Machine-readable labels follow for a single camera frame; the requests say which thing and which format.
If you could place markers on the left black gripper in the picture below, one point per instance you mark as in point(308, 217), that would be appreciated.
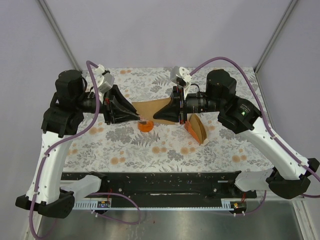
point(117, 108)

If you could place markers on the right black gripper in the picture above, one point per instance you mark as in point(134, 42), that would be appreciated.
point(172, 111)

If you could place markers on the coffee filter box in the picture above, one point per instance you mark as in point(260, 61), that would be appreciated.
point(196, 131)

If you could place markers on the brown paper coffee filter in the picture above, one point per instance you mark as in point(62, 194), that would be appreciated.
point(147, 109)

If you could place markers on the orange glass carafe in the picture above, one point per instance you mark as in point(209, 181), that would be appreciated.
point(145, 126)

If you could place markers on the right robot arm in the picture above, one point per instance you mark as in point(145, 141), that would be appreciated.
point(290, 174)

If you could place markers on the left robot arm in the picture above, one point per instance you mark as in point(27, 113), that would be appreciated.
point(59, 127)

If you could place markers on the stack of brown filters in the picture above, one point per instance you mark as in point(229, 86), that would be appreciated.
point(200, 126)

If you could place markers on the floral table mat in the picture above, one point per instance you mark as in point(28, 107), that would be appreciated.
point(166, 148)

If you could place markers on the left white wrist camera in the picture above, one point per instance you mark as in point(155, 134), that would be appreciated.
point(104, 80)

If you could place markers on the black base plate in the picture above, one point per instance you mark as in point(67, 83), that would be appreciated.
point(172, 186)

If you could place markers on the aluminium front rail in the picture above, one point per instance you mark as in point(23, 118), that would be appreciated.
point(270, 195)

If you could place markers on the white slotted cable duct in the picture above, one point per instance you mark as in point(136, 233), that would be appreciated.
point(95, 204)

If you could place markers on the left aluminium frame post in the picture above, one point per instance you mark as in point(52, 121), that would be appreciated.
point(45, 8)

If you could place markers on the aluminium frame post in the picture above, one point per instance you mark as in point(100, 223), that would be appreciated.
point(45, 8)
point(276, 34)

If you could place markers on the right aluminium frame post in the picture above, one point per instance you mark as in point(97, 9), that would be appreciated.
point(276, 34)

